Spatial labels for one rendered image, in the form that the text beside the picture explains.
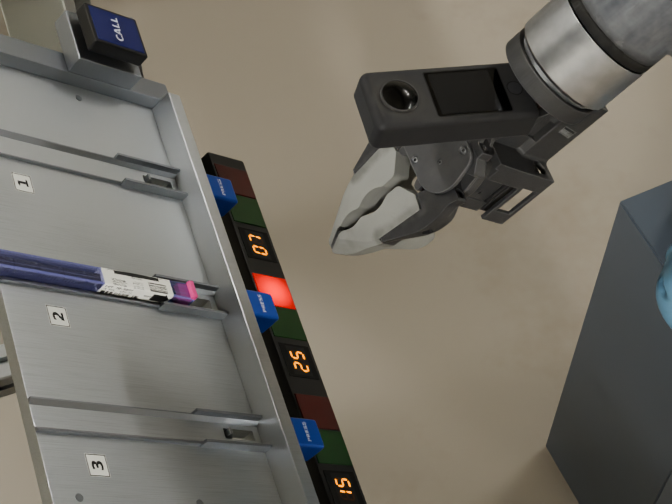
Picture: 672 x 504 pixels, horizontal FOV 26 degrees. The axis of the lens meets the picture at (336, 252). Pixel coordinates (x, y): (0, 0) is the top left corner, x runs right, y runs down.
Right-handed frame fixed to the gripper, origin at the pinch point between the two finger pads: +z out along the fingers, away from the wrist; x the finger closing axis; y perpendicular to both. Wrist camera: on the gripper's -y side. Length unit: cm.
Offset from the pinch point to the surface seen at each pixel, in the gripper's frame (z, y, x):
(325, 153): 44, 66, 58
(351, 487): 10.9, 5.3, -14.0
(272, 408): 8.1, -3.4, -9.8
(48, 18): 27, 5, 47
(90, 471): 10.0, -19.1, -14.6
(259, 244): 10.9, 4.8, 7.9
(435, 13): 28, 83, 77
